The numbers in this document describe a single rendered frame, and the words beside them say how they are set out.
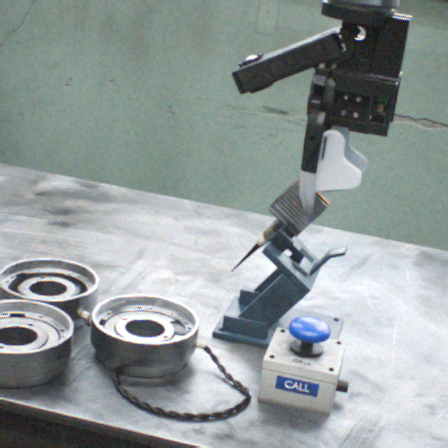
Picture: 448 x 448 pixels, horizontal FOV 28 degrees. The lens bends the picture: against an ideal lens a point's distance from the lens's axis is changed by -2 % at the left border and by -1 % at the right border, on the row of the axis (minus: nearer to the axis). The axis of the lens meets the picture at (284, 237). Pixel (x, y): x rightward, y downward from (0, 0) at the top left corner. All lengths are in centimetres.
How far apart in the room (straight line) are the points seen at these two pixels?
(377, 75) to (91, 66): 178
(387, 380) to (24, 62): 193
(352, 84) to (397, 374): 30
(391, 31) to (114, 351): 40
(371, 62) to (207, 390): 35
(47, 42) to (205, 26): 47
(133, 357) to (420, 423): 28
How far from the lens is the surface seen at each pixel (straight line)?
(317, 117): 85
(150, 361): 84
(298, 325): 83
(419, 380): 93
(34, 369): 82
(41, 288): 97
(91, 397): 82
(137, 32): 252
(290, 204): 91
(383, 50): 86
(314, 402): 83
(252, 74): 88
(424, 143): 243
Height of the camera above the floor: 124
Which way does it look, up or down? 21 degrees down
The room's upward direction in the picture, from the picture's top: 9 degrees clockwise
